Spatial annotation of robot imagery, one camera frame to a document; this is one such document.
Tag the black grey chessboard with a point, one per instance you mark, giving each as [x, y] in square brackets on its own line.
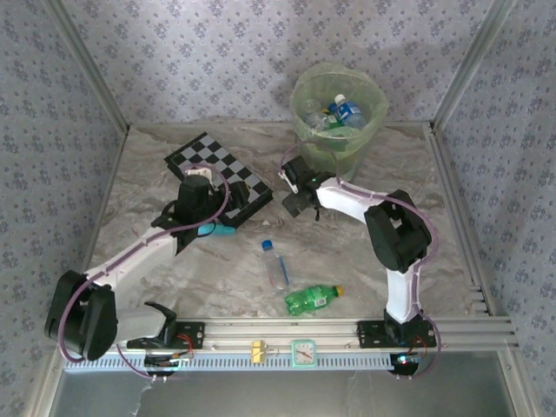
[226, 160]

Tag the clear bottle blue cap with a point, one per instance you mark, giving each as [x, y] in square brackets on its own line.
[273, 269]

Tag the blue label bottle white cap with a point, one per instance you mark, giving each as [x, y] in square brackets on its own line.
[347, 114]

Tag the grey plastic bin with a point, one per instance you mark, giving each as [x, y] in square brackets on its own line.
[343, 167]

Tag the clear green-tinted container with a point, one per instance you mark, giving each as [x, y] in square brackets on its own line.
[369, 130]

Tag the small green clock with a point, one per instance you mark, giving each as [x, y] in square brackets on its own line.
[304, 354]

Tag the yellow block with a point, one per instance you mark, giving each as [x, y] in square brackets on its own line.
[258, 352]

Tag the left circuit board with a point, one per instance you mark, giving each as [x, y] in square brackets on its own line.
[167, 361]

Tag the circuit board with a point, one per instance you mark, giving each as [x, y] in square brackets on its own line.
[406, 362]
[167, 361]

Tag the grey metal panel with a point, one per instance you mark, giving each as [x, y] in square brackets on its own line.
[278, 395]

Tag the right circuit board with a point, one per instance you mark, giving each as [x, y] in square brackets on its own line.
[406, 362]

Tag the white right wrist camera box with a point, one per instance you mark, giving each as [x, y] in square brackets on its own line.
[289, 184]

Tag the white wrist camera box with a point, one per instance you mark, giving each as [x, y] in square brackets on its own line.
[197, 173]
[289, 184]

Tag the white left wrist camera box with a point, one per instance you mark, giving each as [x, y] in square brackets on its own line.
[197, 173]

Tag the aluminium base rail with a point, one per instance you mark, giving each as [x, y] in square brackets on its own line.
[278, 332]

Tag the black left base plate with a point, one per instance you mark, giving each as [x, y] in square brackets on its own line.
[193, 334]

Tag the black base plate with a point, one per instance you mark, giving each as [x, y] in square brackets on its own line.
[193, 334]
[369, 334]

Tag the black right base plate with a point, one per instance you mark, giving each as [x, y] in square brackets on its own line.
[369, 334]

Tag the aluminium frame post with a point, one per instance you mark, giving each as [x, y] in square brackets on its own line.
[471, 65]
[90, 65]

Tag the aluminium frame leg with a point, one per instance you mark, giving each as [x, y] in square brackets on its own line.
[521, 391]
[43, 391]

